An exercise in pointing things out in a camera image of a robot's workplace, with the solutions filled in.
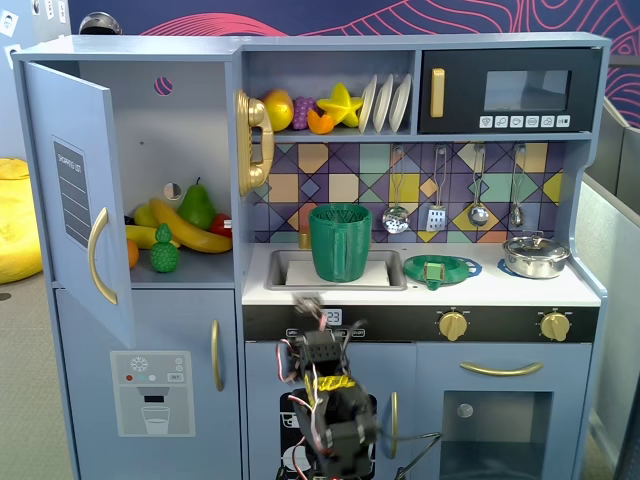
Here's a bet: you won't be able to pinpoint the large yellow toy banana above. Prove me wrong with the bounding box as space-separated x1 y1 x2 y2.
149 197 234 255

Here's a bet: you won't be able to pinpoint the green plate with lid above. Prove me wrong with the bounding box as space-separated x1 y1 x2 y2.
403 253 471 291

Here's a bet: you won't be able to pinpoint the gold oven door handle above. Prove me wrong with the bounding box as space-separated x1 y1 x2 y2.
459 361 545 377

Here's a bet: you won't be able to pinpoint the gold freezer door handle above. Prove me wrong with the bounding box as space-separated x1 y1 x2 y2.
210 319 225 393

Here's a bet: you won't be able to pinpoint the metal whisk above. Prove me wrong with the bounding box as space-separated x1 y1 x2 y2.
509 144 527 229

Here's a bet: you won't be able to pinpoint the gold stove knob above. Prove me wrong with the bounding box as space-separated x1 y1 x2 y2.
437 309 470 343
539 310 572 343

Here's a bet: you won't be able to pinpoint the green toy pineapple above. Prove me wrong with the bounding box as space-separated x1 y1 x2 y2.
149 223 180 274

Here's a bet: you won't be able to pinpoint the green toy pear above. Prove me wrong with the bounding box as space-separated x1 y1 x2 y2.
177 177 219 231

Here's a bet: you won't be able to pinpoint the gold cupboard door handle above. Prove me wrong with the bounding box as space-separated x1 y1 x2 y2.
389 391 400 459

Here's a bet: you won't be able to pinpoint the yellow bean bag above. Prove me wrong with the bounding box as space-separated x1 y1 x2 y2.
0 157 46 285

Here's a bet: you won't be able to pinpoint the yellow red toy mango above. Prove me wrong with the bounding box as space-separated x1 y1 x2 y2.
262 88 295 133

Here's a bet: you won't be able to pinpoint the steel toy pot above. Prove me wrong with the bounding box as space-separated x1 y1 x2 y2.
503 249 571 280

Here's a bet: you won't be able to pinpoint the yellow toy lemon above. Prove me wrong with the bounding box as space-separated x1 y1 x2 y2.
133 203 161 229

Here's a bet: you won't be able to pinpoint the yellow toy starfruit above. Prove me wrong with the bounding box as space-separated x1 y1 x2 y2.
316 82 365 129

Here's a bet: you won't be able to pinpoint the black microwave door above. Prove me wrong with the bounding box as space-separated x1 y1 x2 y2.
418 47 604 135

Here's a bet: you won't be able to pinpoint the gold curved door handle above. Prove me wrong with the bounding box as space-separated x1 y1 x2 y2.
87 207 120 306

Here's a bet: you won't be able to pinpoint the metal slotted spoon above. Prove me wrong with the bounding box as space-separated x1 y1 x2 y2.
382 145 411 235

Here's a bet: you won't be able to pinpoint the blue cabinet door with list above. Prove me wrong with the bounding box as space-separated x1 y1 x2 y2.
22 60 136 351

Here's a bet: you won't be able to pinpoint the orange toy fruit slice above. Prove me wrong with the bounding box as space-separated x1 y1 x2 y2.
306 108 335 135

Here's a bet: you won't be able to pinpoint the metal ladle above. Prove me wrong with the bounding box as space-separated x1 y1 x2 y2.
467 144 490 227

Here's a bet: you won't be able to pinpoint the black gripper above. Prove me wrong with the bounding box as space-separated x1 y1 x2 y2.
292 292 351 377

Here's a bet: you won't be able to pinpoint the steel pot lid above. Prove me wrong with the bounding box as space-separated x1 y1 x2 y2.
502 230 571 262

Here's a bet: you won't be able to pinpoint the small yellow toy banana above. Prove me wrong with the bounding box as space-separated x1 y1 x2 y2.
124 224 181 250

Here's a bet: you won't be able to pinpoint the black helmet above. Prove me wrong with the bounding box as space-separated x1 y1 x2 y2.
78 13 123 36

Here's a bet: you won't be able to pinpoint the blue wooden toy kitchen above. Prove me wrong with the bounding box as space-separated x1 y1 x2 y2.
12 32 612 480

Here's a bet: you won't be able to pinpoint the gold toy telephone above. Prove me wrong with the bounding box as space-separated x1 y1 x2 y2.
234 88 276 198

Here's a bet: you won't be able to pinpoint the grey toy sink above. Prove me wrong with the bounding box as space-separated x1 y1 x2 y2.
264 248 409 292

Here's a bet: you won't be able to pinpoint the red toy pepper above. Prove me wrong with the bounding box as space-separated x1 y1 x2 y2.
209 213 234 239

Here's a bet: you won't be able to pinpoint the green printed cup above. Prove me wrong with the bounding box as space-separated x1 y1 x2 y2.
307 202 374 283

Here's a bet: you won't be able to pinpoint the white toy plate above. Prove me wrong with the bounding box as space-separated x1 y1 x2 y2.
388 73 413 134
358 74 379 135
372 74 395 135

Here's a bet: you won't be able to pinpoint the metal slotted spatula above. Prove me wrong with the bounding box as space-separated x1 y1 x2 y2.
425 145 449 233

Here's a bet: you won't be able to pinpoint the purple toy grapes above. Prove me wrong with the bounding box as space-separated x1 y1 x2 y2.
291 95 318 131

